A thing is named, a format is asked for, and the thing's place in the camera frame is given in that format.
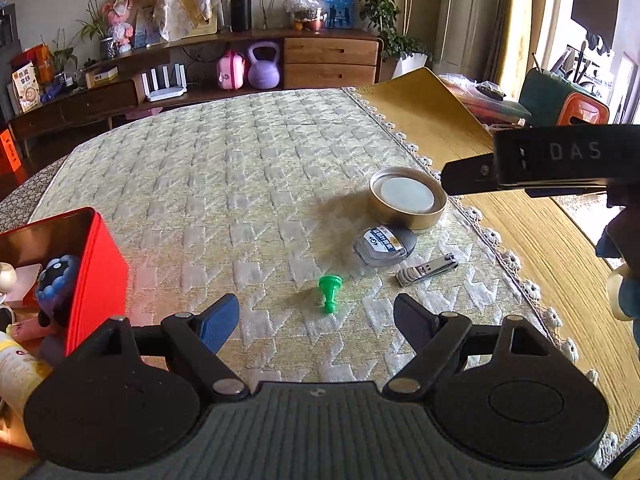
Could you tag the green plastic piece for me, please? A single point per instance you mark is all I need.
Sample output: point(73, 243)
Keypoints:
point(330, 290)

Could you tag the yellow table mat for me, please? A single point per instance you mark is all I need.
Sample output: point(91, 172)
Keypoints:
point(525, 240)

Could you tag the pale tape roll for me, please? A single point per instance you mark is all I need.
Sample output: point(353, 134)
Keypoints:
point(616, 292)

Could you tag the tall potted plant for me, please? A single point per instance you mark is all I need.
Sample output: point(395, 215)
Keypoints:
point(385, 15)

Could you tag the pale pink box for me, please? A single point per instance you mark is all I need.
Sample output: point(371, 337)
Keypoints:
point(27, 282)

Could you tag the wooden cabinet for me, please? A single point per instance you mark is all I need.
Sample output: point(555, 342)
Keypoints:
point(325, 52)

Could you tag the stack of flat packets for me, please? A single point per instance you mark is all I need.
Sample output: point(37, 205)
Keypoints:
point(490, 107)

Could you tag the purple kettlebell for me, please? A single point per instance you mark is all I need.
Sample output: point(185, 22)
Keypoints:
point(264, 72)

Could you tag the plastic bag of fruit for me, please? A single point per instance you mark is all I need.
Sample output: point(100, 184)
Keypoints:
point(305, 10)

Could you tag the person's right hand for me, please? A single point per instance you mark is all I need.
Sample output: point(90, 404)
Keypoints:
point(607, 245)

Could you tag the white router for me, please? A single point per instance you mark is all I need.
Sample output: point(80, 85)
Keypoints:
point(165, 91)

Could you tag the pink toy suitcase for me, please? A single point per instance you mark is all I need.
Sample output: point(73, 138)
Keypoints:
point(232, 72)

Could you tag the metal nail clipper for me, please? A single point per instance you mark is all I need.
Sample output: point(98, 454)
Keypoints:
point(425, 272)

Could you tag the gold round tin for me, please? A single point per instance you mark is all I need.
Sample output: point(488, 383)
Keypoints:
point(407, 195)

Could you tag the red box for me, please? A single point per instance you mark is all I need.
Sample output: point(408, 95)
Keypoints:
point(100, 270)

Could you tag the green storage container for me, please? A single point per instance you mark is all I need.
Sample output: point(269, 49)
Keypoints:
point(542, 100)

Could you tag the printed book package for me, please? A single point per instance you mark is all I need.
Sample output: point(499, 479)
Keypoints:
point(27, 90)

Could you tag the purple and blue toy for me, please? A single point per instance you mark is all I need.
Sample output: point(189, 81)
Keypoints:
point(57, 280)

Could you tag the pink plush doll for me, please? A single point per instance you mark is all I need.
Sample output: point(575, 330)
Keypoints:
point(120, 25)

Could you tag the orange box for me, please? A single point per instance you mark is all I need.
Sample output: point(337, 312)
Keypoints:
point(585, 110)

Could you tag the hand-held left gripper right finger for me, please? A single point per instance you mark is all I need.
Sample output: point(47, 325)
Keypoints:
point(415, 322)

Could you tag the cream quilted tablecloth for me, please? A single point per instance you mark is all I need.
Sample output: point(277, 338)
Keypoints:
point(225, 185)

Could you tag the grey round case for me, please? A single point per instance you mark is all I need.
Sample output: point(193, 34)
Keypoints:
point(385, 247)

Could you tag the black speaker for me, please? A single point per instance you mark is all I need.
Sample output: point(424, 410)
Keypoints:
point(240, 15)

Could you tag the small potted plant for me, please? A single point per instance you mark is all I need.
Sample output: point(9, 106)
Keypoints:
point(107, 47)
point(61, 62)

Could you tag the yellow curtain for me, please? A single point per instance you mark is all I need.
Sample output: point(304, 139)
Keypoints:
point(512, 25)

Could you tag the orange paper bag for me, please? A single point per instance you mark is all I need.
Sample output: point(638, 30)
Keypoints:
point(40, 62)

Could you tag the small cardboard box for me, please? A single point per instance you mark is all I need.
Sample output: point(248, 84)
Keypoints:
point(102, 77)

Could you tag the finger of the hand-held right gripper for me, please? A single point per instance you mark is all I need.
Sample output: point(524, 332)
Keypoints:
point(470, 175)

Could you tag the red paper sign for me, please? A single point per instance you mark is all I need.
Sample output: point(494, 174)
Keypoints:
point(10, 152)

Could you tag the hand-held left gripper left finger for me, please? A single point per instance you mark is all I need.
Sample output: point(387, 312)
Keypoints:
point(220, 322)

